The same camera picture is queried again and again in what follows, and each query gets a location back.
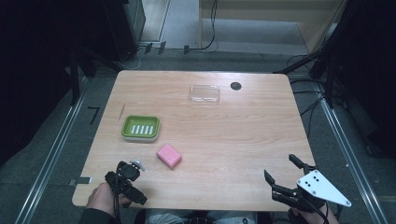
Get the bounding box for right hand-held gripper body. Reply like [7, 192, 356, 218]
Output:
[271, 169, 353, 214]

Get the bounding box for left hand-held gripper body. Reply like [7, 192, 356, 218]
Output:
[105, 160, 147, 200]

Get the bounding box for person's right hand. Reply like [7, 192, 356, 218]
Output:
[287, 203, 341, 224]

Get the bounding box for person's left hand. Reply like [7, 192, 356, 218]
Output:
[85, 182, 133, 217]

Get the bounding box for pink soap bar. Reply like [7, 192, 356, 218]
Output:
[155, 143, 183, 171]

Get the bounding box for green soap dish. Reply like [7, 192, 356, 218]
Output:
[120, 115, 162, 144]

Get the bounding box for clear plastic lid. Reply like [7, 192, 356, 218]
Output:
[188, 84, 221, 105]

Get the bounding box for black tripod stand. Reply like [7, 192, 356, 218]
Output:
[273, 0, 359, 110]

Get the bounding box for wooden shelf unit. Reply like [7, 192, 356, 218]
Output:
[199, 0, 347, 54]

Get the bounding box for black cabinet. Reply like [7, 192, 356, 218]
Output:
[101, 0, 147, 63]

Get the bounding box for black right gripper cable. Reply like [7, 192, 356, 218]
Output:
[298, 193, 332, 224]

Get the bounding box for metal floor rail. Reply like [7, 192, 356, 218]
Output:
[14, 77, 90, 224]
[312, 81, 390, 224]

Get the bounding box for black floor cables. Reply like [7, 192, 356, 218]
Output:
[286, 53, 332, 139]

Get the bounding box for white floor cable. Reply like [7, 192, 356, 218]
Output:
[121, 46, 148, 71]

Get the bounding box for black hanging cable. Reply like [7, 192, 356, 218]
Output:
[190, 0, 219, 52]

